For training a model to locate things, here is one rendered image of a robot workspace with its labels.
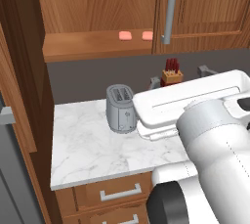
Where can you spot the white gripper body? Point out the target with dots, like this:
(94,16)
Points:
(169,104)

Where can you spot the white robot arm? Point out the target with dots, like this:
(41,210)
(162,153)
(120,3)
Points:
(215,169)

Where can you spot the pink bar soap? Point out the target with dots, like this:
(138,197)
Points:
(125,35)
(147,35)

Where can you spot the wooden base cabinet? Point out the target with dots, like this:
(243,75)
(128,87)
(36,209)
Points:
(66,201)

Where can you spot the wooden cabinet door swung open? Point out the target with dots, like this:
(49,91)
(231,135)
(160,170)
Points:
(18,91)

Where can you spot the grey metal fixture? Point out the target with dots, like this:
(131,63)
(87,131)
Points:
(205,70)
(155,82)

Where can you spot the wooden knife block red knives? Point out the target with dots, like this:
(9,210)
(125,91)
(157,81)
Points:
(172,76)

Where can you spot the grey toaster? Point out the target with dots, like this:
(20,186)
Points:
(119,113)

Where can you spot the wooden drawer front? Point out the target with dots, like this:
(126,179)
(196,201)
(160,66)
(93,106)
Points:
(97,217)
(88,188)

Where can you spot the dark wooden tall panel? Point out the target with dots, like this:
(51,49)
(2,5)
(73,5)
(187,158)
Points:
(27,22)

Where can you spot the wooden wall cabinet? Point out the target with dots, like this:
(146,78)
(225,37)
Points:
(97,9)

